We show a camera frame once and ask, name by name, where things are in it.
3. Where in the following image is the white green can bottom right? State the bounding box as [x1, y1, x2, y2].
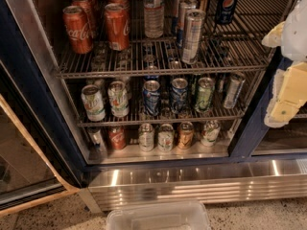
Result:
[201, 120, 221, 147]

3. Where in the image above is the silver slim can right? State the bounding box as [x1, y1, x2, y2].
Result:
[223, 72, 246, 109]

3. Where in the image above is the left 7up can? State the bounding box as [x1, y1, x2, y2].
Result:
[81, 84, 106, 122]

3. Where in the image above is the front silver Red Bull can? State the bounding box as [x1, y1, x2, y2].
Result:
[181, 9, 205, 64]

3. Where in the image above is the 7up can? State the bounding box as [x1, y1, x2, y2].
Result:
[81, 84, 106, 122]
[107, 80, 130, 118]

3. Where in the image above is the silver slim can bottom left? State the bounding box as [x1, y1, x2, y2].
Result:
[87, 126, 106, 151]

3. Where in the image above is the blue Pepsi can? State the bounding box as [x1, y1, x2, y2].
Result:
[215, 0, 238, 25]

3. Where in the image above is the white can bottom centre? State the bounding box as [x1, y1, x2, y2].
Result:
[157, 124, 174, 152]

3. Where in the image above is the middle wire shelf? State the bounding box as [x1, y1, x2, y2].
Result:
[69, 71, 261, 127]

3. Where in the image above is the middle left Coca-Cola can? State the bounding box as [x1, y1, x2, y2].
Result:
[72, 0, 98, 38]

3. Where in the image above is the top wire shelf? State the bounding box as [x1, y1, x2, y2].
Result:
[56, 0, 289, 80]

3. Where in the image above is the wire shelf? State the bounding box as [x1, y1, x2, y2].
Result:
[69, 71, 261, 127]
[56, 0, 289, 80]

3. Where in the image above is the silver red bull can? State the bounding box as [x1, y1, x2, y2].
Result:
[177, 0, 198, 48]
[181, 9, 205, 64]
[171, 0, 181, 35]

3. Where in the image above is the open glass fridge door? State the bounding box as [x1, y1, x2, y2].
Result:
[0, 65, 79, 217]

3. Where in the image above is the blue Pepsi can middle shelf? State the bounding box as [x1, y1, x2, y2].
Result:
[142, 80, 160, 116]

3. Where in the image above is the clear plastic bin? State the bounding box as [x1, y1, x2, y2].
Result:
[106, 200, 212, 230]

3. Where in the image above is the front right Coca-Cola can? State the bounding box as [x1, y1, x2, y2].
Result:
[104, 3, 130, 51]

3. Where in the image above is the red can bottom shelf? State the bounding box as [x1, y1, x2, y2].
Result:
[108, 126, 126, 150]

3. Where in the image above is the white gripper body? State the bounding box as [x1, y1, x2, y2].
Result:
[281, 0, 307, 61]

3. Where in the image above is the front left Coca-Cola can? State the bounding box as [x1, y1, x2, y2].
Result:
[63, 6, 93, 54]

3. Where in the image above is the blue patterned can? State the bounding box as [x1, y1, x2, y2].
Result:
[170, 78, 188, 114]

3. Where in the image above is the silver slim can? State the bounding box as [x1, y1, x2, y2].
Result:
[87, 126, 106, 151]
[223, 72, 246, 109]

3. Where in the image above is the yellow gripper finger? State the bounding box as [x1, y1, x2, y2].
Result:
[264, 61, 307, 128]
[262, 21, 285, 48]

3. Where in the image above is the clear plastic water bottle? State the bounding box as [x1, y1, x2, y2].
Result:
[143, 0, 164, 38]

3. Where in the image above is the gold can bottom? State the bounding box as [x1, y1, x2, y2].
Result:
[177, 122, 194, 150]

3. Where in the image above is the stainless steel fridge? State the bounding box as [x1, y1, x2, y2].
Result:
[0, 0, 306, 212]

